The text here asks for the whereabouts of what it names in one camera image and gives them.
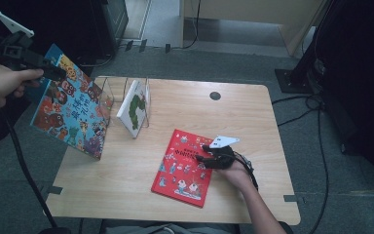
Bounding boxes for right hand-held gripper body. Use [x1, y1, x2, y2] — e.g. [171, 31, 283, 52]
[203, 135, 242, 171]

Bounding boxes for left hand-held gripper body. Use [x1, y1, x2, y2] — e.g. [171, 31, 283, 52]
[0, 10, 48, 71]

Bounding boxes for red picture book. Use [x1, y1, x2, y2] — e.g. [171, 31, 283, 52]
[150, 128, 225, 209]

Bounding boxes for cartoon animals picture book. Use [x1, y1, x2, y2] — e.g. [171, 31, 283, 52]
[29, 53, 111, 161]

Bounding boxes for clear acrylic book rack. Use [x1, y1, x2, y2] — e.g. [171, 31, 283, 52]
[92, 76, 153, 130]

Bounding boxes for white caterpillar picture book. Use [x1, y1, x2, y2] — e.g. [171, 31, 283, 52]
[116, 79, 152, 139]

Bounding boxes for person's right hand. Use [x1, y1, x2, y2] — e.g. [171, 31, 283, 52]
[218, 160, 253, 193]

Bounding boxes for person's left hand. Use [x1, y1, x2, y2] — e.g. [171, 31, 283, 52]
[0, 62, 46, 110]

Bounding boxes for dark curtain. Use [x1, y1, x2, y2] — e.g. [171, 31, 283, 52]
[0, 0, 94, 154]
[318, 0, 374, 186]

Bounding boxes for dark equipment cabinet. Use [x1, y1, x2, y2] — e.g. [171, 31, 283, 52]
[89, 0, 130, 58]

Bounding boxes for person's grey clothing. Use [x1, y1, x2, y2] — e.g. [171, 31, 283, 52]
[98, 218, 242, 234]

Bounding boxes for black table edge tape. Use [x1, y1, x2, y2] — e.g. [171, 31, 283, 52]
[40, 184, 63, 195]
[283, 194, 306, 204]

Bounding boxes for black metal stand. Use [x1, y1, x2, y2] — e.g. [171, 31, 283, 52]
[275, 0, 335, 96]

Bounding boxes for light wooden cabinet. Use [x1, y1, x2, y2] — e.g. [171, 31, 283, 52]
[179, 0, 325, 57]

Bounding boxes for right hand-held gripper cable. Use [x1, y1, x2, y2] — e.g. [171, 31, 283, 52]
[233, 151, 260, 192]

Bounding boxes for hand-held gripper cable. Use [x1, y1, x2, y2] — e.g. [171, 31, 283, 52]
[0, 35, 59, 230]
[233, 151, 260, 192]

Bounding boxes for black cable by cabinet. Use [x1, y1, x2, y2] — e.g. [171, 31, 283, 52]
[84, 53, 115, 68]

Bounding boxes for short black floor cable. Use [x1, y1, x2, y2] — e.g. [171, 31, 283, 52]
[276, 106, 319, 128]

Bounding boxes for left hand-held gripper cable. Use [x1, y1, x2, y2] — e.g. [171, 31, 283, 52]
[0, 35, 59, 230]

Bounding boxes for long black floor cable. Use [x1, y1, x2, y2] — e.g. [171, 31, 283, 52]
[306, 96, 330, 234]

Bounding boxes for black hanging cable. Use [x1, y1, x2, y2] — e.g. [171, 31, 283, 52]
[171, 0, 203, 51]

